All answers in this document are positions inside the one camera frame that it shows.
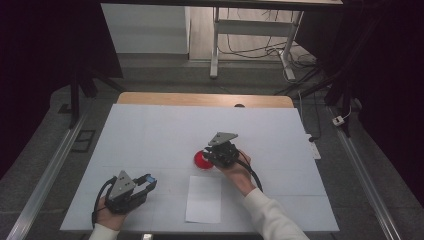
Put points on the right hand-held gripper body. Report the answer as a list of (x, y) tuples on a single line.
[(225, 151)]

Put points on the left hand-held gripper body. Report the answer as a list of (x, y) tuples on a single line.
[(121, 193)]

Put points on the round red ink pad dish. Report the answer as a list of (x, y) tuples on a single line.
[(200, 162)]

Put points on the blue and white stamp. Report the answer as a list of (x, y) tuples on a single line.
[(151, 179)]

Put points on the person's left hand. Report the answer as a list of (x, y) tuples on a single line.
[(111, 216)]

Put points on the white paper sheet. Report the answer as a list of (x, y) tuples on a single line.
[(203, 200)]

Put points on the white table cover board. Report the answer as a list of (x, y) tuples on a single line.
[(150, 133)]

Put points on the black table grommet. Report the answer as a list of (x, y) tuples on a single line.
[(239, 105)]

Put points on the white power strip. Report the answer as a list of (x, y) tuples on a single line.
[(314, 148)]

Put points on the black tripod stand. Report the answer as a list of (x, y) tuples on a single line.
[(75, 100)]

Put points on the black stand legs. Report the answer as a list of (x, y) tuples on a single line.
[(340, 96)]

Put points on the white cabinet panel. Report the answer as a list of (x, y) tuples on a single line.
[(146, 30)]

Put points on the black curtain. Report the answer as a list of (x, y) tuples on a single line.
[(33, 66), (390, 83)]

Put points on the black rectangular floor frame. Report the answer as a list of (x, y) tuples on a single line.
[(83, 141)]

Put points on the aluminium floor rail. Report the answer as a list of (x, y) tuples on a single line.
[(43, 183), (366, 180)]

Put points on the white desk frame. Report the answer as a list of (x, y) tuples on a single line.
[(253, 28)]

